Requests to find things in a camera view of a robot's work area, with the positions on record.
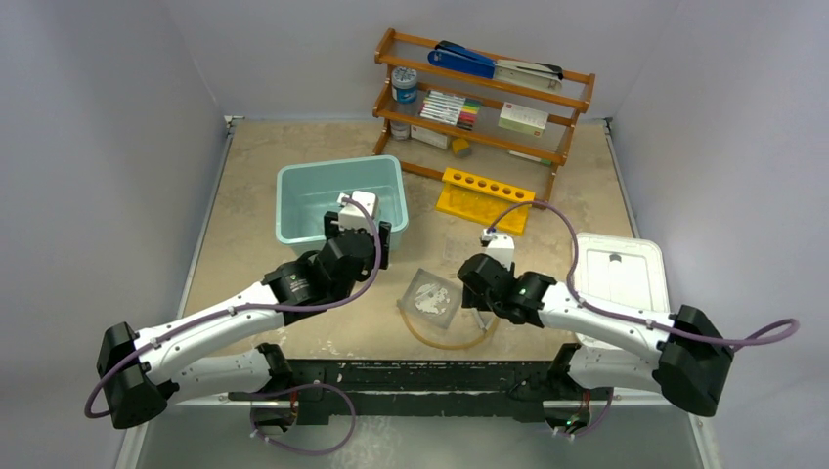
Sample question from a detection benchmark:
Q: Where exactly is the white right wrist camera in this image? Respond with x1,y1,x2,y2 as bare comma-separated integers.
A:
480,229,515,269

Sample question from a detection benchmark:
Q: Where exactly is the amber rubber tubing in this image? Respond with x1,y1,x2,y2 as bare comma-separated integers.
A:
397,305,501,351

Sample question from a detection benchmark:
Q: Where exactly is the blue-lidded jar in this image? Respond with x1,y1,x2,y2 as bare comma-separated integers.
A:
390,66,418,105

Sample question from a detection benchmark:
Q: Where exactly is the blue long stapler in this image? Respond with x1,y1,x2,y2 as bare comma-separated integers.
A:
427,41,564,88

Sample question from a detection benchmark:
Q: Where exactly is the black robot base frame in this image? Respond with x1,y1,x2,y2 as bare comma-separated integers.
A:
228,346,610,426

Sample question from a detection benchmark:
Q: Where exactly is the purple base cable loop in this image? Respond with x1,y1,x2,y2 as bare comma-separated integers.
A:
249,383,359,457

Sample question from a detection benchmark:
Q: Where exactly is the white box lower shelf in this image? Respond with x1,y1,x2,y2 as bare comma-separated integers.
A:
410,124,450,149

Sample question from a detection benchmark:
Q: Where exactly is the yellow green sponge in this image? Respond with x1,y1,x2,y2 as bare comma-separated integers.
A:
451,138,472,158

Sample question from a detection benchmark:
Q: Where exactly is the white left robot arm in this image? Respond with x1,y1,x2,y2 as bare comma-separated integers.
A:
84,221,391,429

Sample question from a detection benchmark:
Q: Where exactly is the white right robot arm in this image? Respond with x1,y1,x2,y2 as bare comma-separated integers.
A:
458,253,734,417

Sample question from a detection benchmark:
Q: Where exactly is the white plastic tray lid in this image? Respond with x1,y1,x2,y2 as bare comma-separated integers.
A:
574,232,671,314

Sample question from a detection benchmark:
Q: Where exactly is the yellow test tube rack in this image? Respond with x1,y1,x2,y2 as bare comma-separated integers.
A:
435,168,535,226

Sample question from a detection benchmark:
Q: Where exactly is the clear well plate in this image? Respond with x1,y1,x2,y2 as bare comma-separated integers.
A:
441,234,483,276

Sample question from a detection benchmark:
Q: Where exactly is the clay pipe triangle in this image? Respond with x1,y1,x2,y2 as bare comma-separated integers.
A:
471,310,495,333

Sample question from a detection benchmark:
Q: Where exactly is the green white box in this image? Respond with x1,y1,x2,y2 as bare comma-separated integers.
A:
498,103,549,137

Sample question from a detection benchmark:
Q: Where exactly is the pack of coloured markers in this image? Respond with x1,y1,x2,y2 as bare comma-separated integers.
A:
418,90,483,131

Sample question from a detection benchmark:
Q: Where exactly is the teal plastic tub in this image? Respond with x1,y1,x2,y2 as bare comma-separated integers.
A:
276,155,409,255

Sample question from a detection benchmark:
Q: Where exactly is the wooden three-tier shelf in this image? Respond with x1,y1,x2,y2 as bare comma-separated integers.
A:
372,27,596,211

